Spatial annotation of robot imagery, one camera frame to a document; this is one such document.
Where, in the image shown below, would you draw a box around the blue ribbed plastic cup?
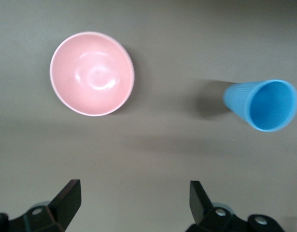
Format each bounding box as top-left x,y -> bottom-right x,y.
222,79 -> 297,132

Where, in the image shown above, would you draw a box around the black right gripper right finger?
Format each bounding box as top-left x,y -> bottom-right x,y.
186,180 -> 284,232

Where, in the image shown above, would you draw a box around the brown table cover cloth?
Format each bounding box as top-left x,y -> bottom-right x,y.
0,0 -> 297,232

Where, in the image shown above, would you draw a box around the pink bowl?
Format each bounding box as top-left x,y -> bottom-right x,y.
49,31 -> 135,117

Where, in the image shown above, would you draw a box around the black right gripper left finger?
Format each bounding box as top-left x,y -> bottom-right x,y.
0,179 -> 81,232

